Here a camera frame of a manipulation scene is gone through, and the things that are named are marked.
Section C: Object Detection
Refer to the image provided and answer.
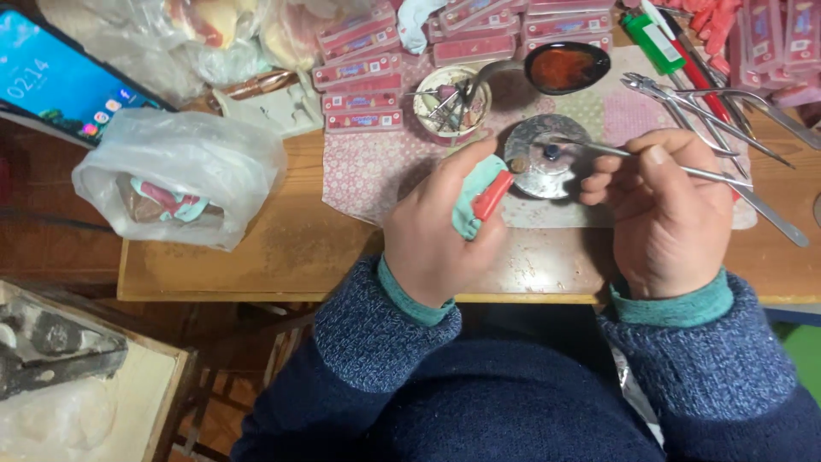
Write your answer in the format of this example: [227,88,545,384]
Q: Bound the person's left hand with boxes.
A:
[383,136,509,309]

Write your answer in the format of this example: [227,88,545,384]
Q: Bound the person's right hand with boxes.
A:
[580,127,735,302]

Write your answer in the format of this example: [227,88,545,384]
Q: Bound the teal dental cast with red wax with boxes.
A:
[452,154,516,242]

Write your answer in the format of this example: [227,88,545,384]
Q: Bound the thin metal wax carver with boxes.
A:
[550,136,756,190]

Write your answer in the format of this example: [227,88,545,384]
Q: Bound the pink floral cloth mat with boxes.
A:
[321,45,759,231]

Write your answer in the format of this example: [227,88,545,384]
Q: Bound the flat metal wax knife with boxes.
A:
[722,172,811,249]

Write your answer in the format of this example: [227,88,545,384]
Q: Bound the white cup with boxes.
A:
[412,64,493,148]

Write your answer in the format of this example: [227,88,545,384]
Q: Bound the metal pliers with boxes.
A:
[620,72,797,181]

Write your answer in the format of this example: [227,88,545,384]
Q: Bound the round metal dish with blue knob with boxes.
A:
[503,114,596,200]

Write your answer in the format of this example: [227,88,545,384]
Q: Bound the bunch of metal burs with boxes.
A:
[405,78,478,132]

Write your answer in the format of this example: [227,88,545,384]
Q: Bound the metal tweezers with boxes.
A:
[672,86,821,152]

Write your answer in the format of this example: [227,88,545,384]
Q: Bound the pile of pink tooth packets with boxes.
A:
[312,0,405,135]
[730,0,821,109]
[426,0,614,69]

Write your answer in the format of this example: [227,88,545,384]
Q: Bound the black pen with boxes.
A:
[653,8,756,137]

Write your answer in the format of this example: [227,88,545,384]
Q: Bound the green lighter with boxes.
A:
[621,12,688,77]

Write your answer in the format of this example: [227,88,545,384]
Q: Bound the person's blue sweater body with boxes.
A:
[349,302,671,462]

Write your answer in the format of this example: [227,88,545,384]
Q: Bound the black spoon with red wax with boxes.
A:
[465,41,612,109]

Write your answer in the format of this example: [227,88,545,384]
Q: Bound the white plaster mould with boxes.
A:
[212,69,325,140]

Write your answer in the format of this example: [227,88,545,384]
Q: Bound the heap of pink wax pieces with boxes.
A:
[688,0,745,77]

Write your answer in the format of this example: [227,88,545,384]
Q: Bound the wooden stool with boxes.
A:
[168,302,318,462]

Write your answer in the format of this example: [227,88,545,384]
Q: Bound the white and blue cloth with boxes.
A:
[396,0,458,56]

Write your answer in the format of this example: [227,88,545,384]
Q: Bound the copper-coloured tool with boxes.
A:
[205,69,300,111]

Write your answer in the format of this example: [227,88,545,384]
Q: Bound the white plastic bag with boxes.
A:
[71,107,288,253]

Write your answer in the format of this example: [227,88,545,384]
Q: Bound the teal and pink dental cast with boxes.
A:
[115,173,227,233]

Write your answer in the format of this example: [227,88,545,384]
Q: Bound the heap of clear plastic bags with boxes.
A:
[35,0,386,109]

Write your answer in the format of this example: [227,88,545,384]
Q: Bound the wooden box with plaster tools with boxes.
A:
[0,279,196,462]

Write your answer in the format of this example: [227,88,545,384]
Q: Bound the black smartphone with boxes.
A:
[0,6,178,150]

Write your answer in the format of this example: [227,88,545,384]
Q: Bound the red-handled tool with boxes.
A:
[661,38,741,203]

